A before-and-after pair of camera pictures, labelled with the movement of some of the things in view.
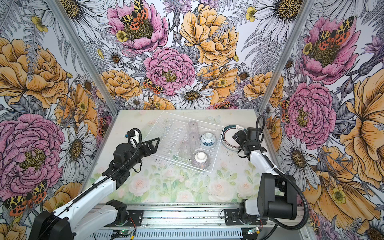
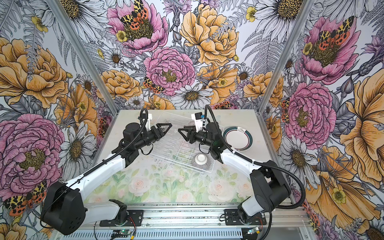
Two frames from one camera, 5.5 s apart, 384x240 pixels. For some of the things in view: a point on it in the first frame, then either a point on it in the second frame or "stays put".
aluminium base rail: (193, 221) stays put
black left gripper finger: (149, 143) → (160, 126)
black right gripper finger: (241, 136) → (191, 137)
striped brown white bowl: (200, 160) stays put
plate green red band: (227, 139) stays put
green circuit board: (124, 231) stays put
